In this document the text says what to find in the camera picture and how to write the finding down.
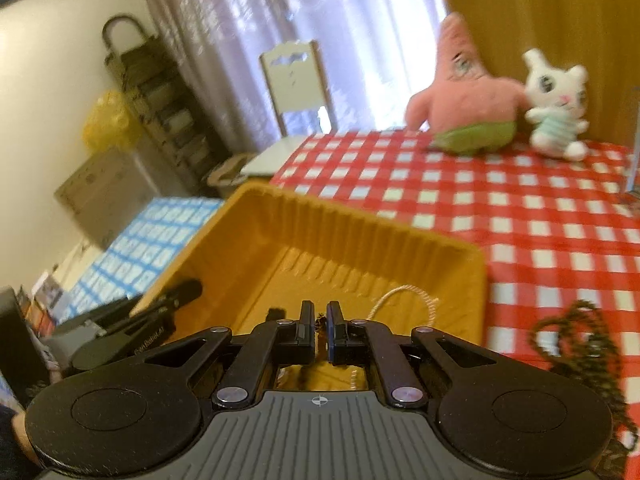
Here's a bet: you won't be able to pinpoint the white bunny plush toy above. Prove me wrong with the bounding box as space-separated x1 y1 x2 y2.
522 49 591 162

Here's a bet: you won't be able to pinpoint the wooden door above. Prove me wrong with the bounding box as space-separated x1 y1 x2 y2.
437 0 640 143

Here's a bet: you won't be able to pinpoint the cardboard box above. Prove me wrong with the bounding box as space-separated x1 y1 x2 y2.
54 150 163 251

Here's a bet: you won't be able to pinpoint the black object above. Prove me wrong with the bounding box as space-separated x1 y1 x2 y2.
0 285 51 401

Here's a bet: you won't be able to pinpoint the mauve lace curtain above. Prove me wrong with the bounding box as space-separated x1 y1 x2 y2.
135 0 296 156
270 0 448 136

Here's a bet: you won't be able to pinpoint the pink starfish plush toy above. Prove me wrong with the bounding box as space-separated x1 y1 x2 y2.
404 12 528 157

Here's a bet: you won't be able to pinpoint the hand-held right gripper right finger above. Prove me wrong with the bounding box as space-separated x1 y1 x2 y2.
326 301 501 411

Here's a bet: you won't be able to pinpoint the blue grid white blanket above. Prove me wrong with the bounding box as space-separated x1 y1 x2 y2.
59 197 226 323

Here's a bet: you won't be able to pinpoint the white pearl necklace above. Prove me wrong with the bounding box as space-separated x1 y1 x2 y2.
350 284 442 390

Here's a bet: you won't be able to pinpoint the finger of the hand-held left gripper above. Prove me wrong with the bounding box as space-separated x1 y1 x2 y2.
129 280 204 322

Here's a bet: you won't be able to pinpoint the red white checkered tablecloth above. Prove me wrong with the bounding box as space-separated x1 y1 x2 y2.
270 130 640 480

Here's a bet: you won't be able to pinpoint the glass sand picture frame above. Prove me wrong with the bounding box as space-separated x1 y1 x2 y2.
620 110 640 206

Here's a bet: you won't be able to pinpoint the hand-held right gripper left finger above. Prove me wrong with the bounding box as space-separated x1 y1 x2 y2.
145 300 317 411

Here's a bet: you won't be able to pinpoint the yellow plastic bag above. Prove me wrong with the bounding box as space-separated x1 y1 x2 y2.
82 90 143 153

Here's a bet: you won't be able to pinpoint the yellow plastic tray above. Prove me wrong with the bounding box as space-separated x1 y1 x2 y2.
130 182 488 391

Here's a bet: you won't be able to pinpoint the long thin dark bead necklace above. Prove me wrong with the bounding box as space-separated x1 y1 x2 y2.
530 300 640 453

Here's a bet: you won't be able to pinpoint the dark folding step ladder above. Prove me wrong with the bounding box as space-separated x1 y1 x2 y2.
102 16 236 196

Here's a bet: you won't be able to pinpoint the colourful papers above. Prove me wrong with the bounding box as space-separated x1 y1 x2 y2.
30 272 67 336

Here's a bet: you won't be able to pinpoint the white wooden chair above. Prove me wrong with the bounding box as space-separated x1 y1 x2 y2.
240 40 338 178

